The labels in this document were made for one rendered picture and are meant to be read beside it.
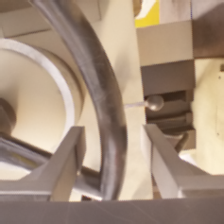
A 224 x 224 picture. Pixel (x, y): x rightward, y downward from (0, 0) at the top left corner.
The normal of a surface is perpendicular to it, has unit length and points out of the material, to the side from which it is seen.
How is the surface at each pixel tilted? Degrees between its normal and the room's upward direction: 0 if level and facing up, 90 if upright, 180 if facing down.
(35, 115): 97
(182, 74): 90
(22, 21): 90
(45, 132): 115
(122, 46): 90
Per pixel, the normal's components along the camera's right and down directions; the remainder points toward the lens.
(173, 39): 0.01, 0.27
